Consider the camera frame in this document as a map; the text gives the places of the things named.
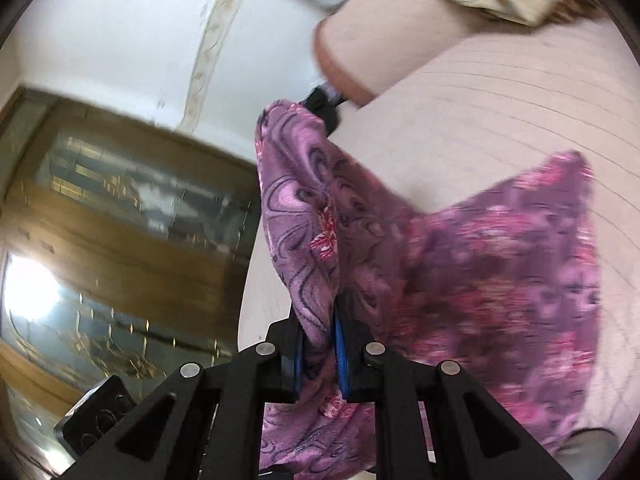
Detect purple floral cloth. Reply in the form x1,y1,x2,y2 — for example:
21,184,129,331
255,101,600,479

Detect person's jeans legs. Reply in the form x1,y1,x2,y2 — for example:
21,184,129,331
554,428,620,480

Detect wooden glass-door wardrobe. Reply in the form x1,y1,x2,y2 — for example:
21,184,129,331
1,88,259,479

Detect pink quilted mattress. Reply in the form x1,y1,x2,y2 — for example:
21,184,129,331
239,20,639,447

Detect black garment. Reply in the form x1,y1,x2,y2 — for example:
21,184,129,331
300,82,347,136

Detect pink cylindrical bolster pillow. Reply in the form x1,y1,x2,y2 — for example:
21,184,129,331
314,0,488,106

